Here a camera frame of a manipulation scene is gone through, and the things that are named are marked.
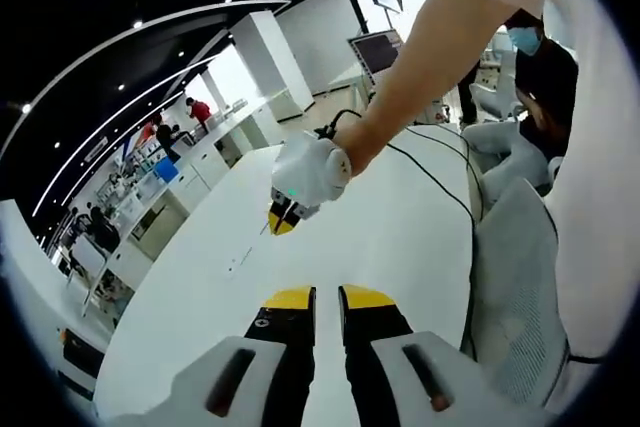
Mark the grey mesh office chair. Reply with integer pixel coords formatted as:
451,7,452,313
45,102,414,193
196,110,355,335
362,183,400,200
460,177,572,409

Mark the person in white shirt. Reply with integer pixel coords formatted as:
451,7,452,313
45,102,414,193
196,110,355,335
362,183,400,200
444,0,640,363

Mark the wide white pillar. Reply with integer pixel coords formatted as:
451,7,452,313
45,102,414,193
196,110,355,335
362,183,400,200
228,11,316,122

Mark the dark screen on stand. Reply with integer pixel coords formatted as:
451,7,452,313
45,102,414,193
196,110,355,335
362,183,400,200
347,30,404,79

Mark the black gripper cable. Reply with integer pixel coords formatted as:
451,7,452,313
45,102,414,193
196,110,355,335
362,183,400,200
313,108,485,353

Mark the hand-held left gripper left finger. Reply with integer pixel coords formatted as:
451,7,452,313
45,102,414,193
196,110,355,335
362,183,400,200
104,285,318,427

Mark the person's right hand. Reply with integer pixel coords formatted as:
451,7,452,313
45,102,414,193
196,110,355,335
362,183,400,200
321,145,353,204

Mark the white table cable cover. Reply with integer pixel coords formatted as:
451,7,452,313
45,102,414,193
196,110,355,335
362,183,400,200
226,245,255,282

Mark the white office chair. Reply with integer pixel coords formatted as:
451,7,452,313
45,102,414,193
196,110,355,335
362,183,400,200
469,81,525,122

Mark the long white counter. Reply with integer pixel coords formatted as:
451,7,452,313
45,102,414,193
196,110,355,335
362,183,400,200
64,96,281,308

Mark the thin black cable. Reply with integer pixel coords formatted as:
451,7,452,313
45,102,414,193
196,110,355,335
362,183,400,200
564,350,609,364

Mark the black cabinet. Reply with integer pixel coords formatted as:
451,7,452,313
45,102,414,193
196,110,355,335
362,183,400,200
57,326,107,391

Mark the blue box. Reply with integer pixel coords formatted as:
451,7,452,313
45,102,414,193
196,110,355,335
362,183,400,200
154,160,180,183

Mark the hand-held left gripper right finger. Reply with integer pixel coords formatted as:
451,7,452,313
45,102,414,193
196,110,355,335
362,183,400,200
337,283,554,427

